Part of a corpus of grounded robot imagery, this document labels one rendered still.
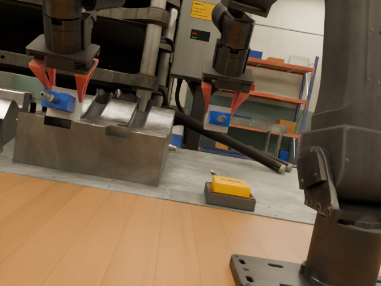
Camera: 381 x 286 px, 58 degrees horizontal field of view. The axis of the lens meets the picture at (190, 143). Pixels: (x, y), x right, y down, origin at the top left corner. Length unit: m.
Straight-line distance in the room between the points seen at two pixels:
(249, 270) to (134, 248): 0.12
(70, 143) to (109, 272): 0.36
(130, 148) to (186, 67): 0.91
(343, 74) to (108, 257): 0.28
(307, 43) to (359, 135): 7.33
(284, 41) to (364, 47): 7.20
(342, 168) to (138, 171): 0.39
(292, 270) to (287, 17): 7.38
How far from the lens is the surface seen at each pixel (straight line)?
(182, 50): 1.50
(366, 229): 0.35
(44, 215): 0.44
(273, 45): 7.51
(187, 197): 0.59
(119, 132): 0.67
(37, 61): 0.64
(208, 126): 0.74
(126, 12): 1.47
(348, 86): 0.36
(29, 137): 0.67
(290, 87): 7.48
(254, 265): 0.37
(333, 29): 0.40
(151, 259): 0.36
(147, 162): 0.62
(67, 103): 0.61
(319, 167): 0.33
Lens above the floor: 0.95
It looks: 6 degrees down
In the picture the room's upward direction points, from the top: 10 degrees clockwise
